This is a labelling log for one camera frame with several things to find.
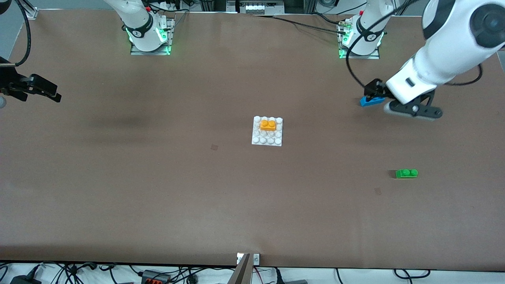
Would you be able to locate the black power plug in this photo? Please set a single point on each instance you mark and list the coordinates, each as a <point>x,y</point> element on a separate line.
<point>290,281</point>

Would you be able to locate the yellow two-stud block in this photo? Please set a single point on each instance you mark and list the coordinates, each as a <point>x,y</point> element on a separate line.
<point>268,126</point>

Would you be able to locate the green two-stud block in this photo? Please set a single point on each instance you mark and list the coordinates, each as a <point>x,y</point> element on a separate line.
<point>406,173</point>

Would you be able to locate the black power adapter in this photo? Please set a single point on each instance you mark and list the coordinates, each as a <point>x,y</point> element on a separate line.
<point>25,279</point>

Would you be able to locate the black orange connector box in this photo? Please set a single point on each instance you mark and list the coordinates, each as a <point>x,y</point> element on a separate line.
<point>156,277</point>

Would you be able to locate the white studded base plate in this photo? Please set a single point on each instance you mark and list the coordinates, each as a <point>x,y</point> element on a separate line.
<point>268,140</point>

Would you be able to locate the blue three-stud block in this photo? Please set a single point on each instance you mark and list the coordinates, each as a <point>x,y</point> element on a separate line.
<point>371,102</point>

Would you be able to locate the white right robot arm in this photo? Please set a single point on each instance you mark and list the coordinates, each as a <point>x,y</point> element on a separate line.
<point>138,23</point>

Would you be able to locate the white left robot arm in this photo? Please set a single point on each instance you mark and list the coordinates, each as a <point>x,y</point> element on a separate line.
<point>453,51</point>

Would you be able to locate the white power strip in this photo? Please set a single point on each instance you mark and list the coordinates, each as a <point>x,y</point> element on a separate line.
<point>255,8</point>

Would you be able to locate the grey metal camera post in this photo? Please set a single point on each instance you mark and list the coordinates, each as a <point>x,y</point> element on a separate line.
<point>241,274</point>

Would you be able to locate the small silver bracket plate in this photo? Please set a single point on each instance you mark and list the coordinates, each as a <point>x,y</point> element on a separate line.
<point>256,259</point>

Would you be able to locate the silver table corner bracket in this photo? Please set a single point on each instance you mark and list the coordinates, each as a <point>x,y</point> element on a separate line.
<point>30,14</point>

